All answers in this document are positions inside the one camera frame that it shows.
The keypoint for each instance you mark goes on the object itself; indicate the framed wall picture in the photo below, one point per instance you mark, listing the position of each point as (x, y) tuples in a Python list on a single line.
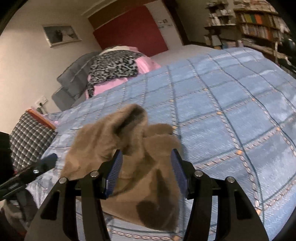
[(61, 34)]

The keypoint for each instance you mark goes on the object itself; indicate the brown pants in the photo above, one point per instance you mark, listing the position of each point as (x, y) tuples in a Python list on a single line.
[(92, 143)]

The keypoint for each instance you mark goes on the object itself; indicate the red wardrobe panel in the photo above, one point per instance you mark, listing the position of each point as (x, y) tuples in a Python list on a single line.
[(129, 32)]

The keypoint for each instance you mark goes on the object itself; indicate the dark plaid pillow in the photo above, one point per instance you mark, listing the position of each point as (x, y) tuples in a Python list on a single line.
[(30, 139)]

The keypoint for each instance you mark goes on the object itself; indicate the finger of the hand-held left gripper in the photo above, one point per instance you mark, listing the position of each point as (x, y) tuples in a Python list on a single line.
[(48, 161)]

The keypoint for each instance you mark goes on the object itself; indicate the leopard print cloth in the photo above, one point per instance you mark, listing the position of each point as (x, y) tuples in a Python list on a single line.
[(113, 64)]

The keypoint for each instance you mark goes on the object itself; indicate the wooden bookshelf with books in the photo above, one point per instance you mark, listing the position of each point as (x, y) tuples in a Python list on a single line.
[(256, 30)]

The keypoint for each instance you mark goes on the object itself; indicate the pink blanket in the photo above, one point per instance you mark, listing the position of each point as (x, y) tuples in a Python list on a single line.
[(145, 63)]

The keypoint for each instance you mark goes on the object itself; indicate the grey bed sheet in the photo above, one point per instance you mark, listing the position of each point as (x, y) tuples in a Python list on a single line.
[(185, 53)]

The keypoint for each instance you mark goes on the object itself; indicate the white wall socket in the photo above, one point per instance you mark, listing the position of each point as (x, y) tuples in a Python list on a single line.
[(41, 101)]

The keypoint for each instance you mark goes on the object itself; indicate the blue checked quilt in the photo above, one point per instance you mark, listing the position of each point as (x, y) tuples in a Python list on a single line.
[(219, 104)]

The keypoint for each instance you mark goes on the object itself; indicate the orange wooden bed frame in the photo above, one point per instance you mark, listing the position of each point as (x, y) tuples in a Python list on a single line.
[(41, 118)]

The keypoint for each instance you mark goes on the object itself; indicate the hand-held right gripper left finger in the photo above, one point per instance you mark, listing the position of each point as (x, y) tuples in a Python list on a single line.
[(115, 172)]

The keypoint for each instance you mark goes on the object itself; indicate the grey quilted cushion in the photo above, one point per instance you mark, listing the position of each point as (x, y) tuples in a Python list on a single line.
[(76, 71)]

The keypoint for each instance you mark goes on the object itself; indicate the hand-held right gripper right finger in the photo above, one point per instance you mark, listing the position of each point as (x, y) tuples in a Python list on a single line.
[(179, 172)]

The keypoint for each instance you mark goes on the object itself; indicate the stack of books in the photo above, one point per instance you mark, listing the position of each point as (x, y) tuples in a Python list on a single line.
[(254, 5)]

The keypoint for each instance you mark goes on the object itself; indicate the black chair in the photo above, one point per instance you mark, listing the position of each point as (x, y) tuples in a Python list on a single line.
[(286, 55)]

